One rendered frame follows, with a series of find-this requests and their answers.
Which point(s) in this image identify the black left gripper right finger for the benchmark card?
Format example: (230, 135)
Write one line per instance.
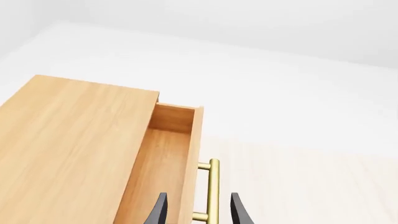
(240, 212)

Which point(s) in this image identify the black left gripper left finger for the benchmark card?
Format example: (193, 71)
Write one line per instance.
(158, 212)

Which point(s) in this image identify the wooden drawer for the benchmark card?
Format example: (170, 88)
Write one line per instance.
(168, 163)

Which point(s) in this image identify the wooden cabinet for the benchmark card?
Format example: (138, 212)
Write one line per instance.
(68, 149)

